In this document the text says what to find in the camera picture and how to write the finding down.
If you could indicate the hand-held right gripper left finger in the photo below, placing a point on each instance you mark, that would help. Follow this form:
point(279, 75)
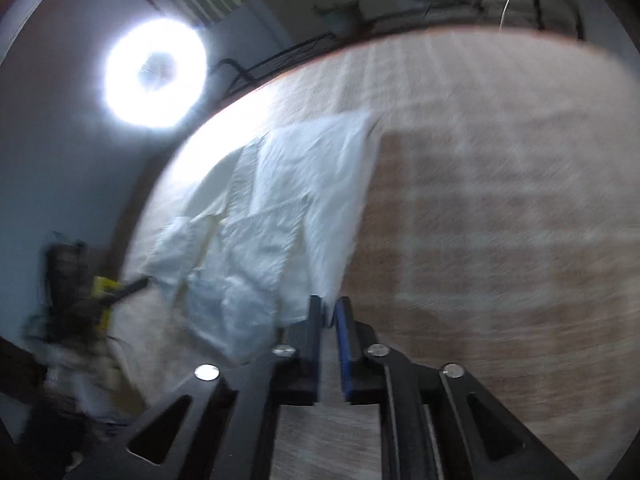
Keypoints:
point(314, 350)

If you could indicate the black metal frame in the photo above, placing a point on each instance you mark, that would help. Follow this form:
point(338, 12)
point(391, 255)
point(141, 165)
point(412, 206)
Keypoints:
point(230, 62)

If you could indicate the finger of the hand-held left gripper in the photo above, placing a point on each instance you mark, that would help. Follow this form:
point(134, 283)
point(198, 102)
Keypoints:
point(130, 290)

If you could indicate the white shirt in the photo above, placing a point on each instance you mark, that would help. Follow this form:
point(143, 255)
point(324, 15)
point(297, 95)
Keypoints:
point(300, 185)

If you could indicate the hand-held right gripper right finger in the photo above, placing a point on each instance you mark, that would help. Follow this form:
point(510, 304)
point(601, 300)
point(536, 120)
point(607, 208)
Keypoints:
point(344, 345)

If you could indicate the potted plant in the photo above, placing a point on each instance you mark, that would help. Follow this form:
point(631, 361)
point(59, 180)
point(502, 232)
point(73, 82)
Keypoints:
point(345, 17)

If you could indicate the checked beige blanket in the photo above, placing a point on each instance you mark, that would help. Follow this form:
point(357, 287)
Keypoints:
point(475, 210)

